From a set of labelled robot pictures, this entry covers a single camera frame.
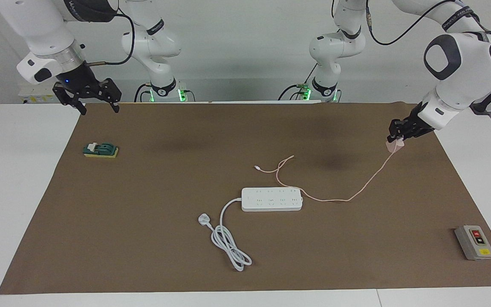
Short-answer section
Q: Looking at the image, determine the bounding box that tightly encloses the white power cord with plug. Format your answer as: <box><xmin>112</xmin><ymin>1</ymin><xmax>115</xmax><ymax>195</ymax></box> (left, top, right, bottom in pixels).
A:
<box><xmin>198</xmin><ymin>197</ymin><xmax>253</xmax><ymax>272</ymax></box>

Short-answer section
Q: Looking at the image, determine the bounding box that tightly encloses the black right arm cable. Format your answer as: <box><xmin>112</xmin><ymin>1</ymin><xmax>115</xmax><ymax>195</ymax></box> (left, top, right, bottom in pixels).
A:
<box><xmin>87</xmin><ymin>12</ymin><xmax>136</xmax><ymax>66</ymax></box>

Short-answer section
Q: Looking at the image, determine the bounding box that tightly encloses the brown table mat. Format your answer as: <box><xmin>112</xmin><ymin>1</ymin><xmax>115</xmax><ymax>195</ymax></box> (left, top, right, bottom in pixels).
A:
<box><xmin>0</xmin><ymin>102</ymin><xmax>491</xmax><ymax>295</ymax></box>

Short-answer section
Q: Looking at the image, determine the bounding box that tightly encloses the pink charging cable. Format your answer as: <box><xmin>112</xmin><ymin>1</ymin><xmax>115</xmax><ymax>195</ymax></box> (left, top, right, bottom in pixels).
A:
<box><xmin>254</xmin><ymin>151</ymin><xmax>397</xmax><ymax>203</ymax></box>

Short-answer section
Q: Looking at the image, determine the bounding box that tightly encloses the white box with yellow labels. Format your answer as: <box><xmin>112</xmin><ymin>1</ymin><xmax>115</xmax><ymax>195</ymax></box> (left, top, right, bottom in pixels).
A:
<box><xmin>19</xmin><ymin>84</ymin><xmax>58</xmax><ymax>104</ymax></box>

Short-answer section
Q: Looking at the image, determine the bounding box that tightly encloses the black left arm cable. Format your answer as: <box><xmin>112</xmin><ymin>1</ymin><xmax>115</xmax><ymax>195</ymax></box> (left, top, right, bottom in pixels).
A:
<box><xmin>365</xmin><ymin>0</ymin><xmax>491</xmax><ymax>46</ymax></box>

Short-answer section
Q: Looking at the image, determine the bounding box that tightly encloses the pink charger adapter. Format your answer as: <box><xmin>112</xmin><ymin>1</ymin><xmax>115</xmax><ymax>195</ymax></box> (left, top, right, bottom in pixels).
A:
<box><xmin>385</xmin><ymin>137</ymin><xmax>404</xmax><ymax>153</ymax></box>

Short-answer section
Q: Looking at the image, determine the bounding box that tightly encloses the grey switch box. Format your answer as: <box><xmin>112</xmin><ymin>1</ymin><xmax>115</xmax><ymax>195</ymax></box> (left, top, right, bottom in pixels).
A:
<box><xmin>454</xmin><ymin>225</ymin><xmax>491</xmax><ymax>261</ymax></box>

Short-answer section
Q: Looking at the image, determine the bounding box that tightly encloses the green knife switch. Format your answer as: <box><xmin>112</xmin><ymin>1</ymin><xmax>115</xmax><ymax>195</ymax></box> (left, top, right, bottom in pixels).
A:
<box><xmin>83</xmin><ymin>142</ymin><xmax>119</xmax><ymax>159</ymax></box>

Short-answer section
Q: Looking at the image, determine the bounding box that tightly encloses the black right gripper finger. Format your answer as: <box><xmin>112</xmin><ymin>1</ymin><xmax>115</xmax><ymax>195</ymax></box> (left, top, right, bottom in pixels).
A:
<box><xmin>101</xmin><ymin>78</ymin><xmax>121</xmax><ymax>113</ymax></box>
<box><xmin>53</xmin><ymin>83</ymin><xmax>87</xmax><ymax>116</ymax></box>

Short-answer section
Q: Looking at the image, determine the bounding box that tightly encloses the black base cable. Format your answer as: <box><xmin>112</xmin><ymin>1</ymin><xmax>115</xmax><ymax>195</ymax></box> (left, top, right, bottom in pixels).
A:
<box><xmin>278</xmin><ymin>64</ymin><xmax>318</xmax><ymax>101</ymax></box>
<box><xmin>134</xmin><ymin>83</ymin><xmax>152</xmax><ymax>103</ymax></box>

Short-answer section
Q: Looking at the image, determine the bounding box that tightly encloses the white power strip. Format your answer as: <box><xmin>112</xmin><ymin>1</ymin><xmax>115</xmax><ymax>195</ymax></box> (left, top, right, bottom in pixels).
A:
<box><xmin>241</xmin><ymin>187</ymin><xmax>304</xmax><ymax>212</ymax></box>

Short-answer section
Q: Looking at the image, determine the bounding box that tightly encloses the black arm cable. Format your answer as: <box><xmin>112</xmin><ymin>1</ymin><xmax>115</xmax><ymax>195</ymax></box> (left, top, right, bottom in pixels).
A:
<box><xmin>365</xmin><ymin>0</ymin><xmax>491</xmax><ymax>46</ymax></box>
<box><xmin>87</xmin><ymin>12</ymin><xmax>136</xmax><ymax>66</ymax></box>

